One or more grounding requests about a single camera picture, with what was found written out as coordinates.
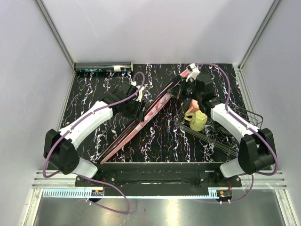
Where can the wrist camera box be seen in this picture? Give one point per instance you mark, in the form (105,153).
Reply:
(193,72)
(138,93)

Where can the black base frame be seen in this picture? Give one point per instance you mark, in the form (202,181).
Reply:
(202,174)

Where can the black shuttlecock tube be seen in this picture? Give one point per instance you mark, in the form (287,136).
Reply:
(103,67)

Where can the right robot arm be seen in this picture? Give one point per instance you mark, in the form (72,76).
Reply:
(256,146)

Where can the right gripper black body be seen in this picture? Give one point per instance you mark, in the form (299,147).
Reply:
(187,90)

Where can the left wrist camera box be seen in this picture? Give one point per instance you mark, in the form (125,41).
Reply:
(138,93)

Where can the black wire rack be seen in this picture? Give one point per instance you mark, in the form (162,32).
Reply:
(225,145)

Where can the yellow-green mug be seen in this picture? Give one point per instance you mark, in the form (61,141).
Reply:
(197,120)

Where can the black object in rack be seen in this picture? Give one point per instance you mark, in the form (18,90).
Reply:
(225,132)

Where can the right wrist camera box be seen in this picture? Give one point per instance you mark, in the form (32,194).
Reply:
(193,72)

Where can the pink racket bag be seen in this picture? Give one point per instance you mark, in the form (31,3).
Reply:
(134,127)

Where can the pink mug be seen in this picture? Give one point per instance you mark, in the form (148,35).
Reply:
(193,107)

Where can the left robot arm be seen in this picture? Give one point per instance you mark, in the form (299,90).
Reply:
(60,148)

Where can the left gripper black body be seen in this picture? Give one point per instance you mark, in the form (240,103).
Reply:
(132,110)

